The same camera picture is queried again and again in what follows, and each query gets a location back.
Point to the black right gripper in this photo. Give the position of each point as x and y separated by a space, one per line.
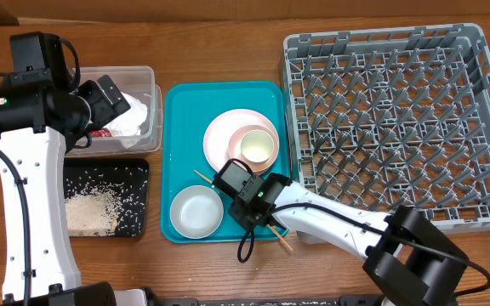
240 212

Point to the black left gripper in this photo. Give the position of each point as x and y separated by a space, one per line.
106 110

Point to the red snack wrapper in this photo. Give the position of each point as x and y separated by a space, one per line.
101 133

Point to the white napkin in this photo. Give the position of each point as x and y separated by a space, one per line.
128 124

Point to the grey bowl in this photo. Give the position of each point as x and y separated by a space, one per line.
196 212

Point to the cream paper cup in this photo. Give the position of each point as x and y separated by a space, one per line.
257 146

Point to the small pink bowl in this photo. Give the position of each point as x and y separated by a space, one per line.
234 150

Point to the large pink plate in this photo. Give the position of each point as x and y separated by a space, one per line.
217 136

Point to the pile of white rice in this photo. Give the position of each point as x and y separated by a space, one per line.
93 214

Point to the wooden chopstick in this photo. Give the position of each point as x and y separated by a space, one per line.
207 179
280 237

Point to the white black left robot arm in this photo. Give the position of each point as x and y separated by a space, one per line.
41 118

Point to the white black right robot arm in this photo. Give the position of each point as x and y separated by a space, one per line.
408 258

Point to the grey dishwasher rack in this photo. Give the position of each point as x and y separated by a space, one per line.
383 118

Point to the clear plastic bin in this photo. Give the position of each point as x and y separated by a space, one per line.
139 82

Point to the black rectangular tray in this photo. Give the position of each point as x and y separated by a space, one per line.
127 177

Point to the teal serving tray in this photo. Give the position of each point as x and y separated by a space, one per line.
189 109

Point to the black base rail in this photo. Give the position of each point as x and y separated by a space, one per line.
344 300

